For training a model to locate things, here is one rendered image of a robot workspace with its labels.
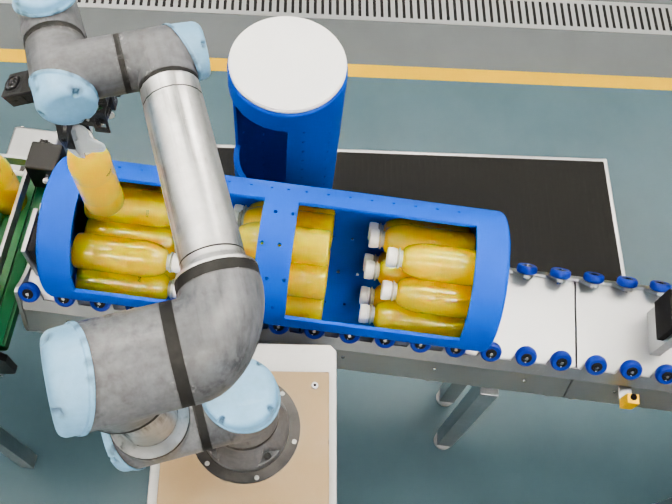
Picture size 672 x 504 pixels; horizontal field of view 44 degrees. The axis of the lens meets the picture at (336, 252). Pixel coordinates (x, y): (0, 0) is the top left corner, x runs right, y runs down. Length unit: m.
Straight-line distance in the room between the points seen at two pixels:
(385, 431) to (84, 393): 1.91
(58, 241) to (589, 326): 1.13
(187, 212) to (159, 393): 0.21
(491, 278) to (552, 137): 1.78
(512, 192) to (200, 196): 2.08
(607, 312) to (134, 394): 1.30
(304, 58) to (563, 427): 1.49
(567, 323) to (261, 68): 0.90
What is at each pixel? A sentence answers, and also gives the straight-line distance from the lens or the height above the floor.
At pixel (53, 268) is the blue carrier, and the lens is 1.63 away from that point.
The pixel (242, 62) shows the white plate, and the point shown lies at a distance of 1.99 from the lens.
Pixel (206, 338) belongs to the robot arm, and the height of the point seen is 1.80.
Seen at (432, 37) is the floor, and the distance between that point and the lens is 3.45.
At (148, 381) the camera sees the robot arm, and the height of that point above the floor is 1.79.
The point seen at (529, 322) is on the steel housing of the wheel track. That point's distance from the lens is 1.88.
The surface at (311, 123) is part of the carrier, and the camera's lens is 1.96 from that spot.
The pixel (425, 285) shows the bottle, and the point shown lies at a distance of 1.62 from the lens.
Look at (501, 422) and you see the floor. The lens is 2.78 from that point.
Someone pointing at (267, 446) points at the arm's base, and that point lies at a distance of 1.42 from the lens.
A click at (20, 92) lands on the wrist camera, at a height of 1.59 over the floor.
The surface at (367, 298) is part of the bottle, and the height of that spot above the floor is 1.01.
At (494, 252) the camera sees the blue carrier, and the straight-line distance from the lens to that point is 1.57.
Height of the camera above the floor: 2.61
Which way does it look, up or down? 65 degrees down
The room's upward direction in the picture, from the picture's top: 10 degrees clockwise
